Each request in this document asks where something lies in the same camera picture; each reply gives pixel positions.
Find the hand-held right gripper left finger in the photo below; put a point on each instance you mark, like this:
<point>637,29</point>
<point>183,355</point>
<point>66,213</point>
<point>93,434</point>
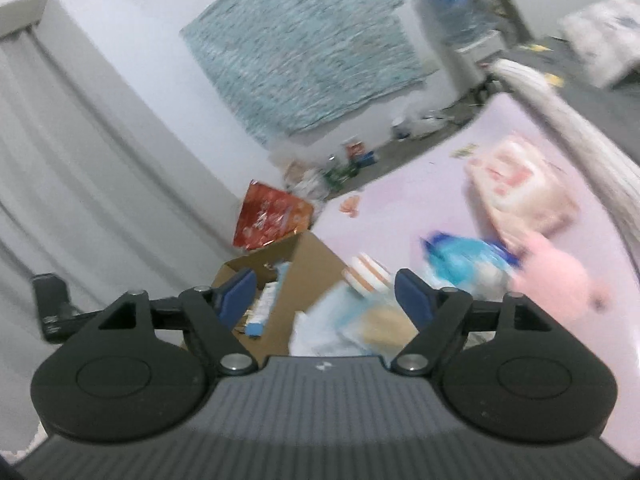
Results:
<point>237,296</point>

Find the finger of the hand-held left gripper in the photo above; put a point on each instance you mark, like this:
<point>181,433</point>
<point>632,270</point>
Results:
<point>52,305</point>

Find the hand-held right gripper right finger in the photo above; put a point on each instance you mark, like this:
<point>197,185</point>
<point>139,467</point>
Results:
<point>414,299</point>

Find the clear zip bag yellow contents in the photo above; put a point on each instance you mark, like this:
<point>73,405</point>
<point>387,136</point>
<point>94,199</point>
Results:
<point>380,325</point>

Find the blue and white packet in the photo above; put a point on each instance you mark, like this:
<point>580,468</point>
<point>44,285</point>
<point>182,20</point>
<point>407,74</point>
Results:
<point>465,262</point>

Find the brown cardboard box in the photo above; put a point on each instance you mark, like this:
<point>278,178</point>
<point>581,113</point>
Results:
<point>312,270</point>

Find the pink plush toy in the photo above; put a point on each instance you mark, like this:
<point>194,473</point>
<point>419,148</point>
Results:
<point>555,272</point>

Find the orange striped cup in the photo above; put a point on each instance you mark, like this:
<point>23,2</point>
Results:
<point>367,272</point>

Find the red snack bag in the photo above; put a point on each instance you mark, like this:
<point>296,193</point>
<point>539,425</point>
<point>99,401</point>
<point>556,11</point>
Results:
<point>270,215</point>

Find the grey curtain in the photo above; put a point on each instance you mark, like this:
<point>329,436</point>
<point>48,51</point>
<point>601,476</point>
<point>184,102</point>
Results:
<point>75,160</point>

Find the pink wet wipes pack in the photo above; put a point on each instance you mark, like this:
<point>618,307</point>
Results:
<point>525,185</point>

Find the cream blanket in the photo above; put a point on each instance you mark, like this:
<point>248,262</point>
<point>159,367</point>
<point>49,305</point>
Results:
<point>575,120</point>

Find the white water dispenser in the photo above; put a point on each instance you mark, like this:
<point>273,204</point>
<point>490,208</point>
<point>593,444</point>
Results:
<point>470,60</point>

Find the grey quilt yellow prints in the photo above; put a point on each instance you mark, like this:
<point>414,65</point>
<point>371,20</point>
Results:
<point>565,67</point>

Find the teal floral wall cloth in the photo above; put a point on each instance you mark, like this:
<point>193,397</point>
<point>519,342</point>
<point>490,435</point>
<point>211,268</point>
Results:
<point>305,45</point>

